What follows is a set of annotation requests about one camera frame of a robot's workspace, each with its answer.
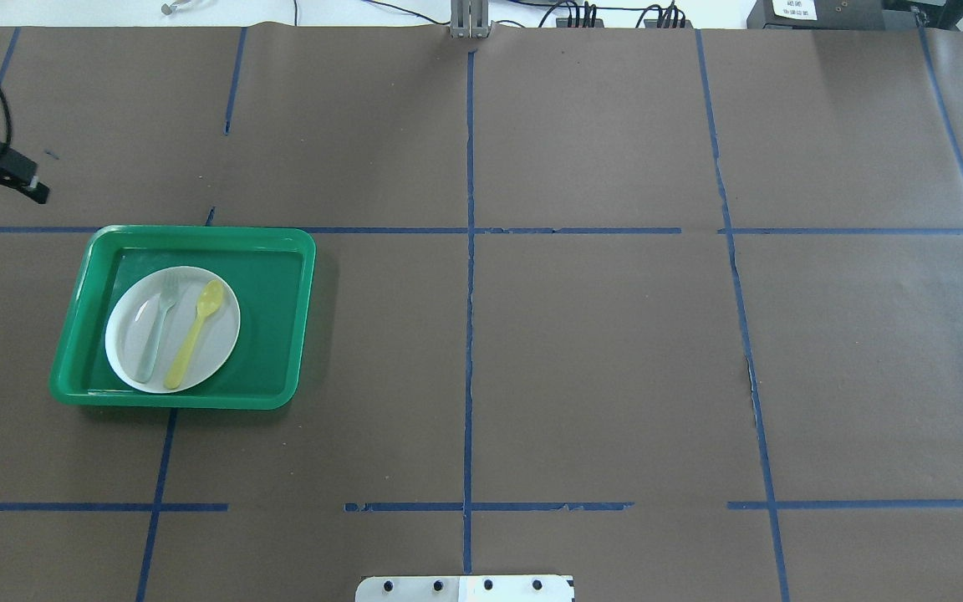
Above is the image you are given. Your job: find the yellow plastic spoon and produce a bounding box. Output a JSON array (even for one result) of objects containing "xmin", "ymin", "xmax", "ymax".
[{"xmin": 163, "ymin": 279, "xmax": 225, "ymax": 391}]

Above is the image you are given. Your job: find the pale green plastic fork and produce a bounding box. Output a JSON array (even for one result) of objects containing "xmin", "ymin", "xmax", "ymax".
[{"xmin": 135, "ymin": 270, "xmax": 181, "ymax": 382}]

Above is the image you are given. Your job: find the white round plate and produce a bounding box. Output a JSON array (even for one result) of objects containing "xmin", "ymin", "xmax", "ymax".
[{"xmin": 104, "ymin": 266, "xmax": 242, "ymax": 394}]

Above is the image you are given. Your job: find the green plastic tray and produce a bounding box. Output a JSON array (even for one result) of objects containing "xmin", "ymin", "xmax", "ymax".
[{"xmin": 48, "ymin": 225, "xmax": 316, "ymax": 411}]

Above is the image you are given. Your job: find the black power strip left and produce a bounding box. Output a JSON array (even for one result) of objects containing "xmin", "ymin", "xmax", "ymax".
[{"xmin": 553, "ymin": 1, "xmax": 604, "ymax": 29}]

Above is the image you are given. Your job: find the black power strip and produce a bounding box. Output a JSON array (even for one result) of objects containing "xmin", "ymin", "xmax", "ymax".
[
  {"xmin": 553, "ymin": 1, "xmax": 604, "ymax": 29},
  {"xmin": 635, "ymin": 1, "xmax": 691, "ymax": 29}
]

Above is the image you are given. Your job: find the black power strip right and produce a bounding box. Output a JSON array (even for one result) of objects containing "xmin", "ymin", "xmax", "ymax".
[{"xmin": 635, "ymin": 1, "xmax": 691, "ymax": 29}]

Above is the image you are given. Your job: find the black computer box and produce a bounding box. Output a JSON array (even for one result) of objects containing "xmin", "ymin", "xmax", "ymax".
[{"xmin": 746, "ymin": 1, "xmax": 918, "ymax": 31}]

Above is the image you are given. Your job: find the aluminium frame post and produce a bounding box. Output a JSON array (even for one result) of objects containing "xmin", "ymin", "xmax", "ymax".
[{"xmin": 448, "ymin": 0, "xmax": 492, "ymax": 38}]

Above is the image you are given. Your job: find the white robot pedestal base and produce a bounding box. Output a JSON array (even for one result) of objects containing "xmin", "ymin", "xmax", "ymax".
[{"xmin": 354, "ymin": 574, "xmax": 576, "ymax": 601}]

